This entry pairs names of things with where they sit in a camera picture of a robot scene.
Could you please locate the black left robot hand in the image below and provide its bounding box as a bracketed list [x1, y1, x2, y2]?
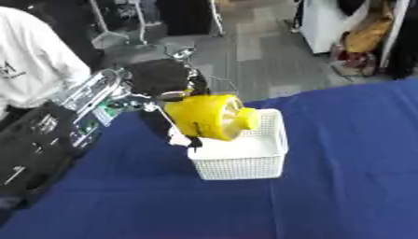
[124, 45, 211, 148]

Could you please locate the yellow round plastic container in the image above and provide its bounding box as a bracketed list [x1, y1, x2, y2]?
[163, 93, 261, 142]

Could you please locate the silver metal stand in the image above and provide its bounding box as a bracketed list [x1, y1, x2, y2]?
[88, 0, 152, 50]

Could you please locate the white plastic mesh basket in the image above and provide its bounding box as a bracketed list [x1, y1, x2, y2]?
[186, 108, 289, 181]

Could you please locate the person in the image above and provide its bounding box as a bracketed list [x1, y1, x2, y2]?
[0, 6, 93, 120]

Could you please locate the white cabinet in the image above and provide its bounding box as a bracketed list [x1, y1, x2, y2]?
[299, 0, 372, 55]

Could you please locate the yellow and red bag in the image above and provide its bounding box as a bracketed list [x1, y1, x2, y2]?
[329, 3, 396, 77]

